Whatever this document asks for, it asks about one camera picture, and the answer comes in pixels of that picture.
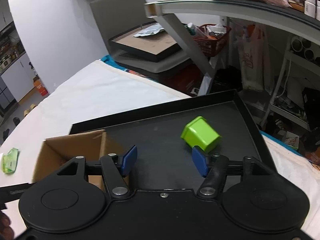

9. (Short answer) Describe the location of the grey chair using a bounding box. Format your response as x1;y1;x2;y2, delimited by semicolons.
90;0;189;73

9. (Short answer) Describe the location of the silver foil packet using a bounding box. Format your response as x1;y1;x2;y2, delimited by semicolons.
133;23;164;37

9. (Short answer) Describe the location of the white pill bottle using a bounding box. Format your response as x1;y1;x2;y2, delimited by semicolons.
304;0;316;18

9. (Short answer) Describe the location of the orange carton box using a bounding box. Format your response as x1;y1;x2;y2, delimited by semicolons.
33;76;48;96

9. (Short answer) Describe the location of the grey curved desk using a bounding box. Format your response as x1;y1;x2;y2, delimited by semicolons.
144;0;319;95

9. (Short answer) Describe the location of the black picture frame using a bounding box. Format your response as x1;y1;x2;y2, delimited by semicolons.
108;22;182;62

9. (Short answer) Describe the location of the red plastic basket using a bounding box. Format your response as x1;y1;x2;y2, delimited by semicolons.
192;25;231;57

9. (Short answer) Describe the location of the green wet wipes pack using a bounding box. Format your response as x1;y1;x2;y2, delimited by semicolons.
1;148;19;174

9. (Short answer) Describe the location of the brown cardboard box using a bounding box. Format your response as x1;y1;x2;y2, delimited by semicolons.
31;128;131;190

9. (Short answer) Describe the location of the green toy house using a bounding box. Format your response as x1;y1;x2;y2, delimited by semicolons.
181;116;221;153

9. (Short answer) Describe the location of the black shallow tray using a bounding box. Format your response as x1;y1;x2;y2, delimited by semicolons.
70;90;275;190

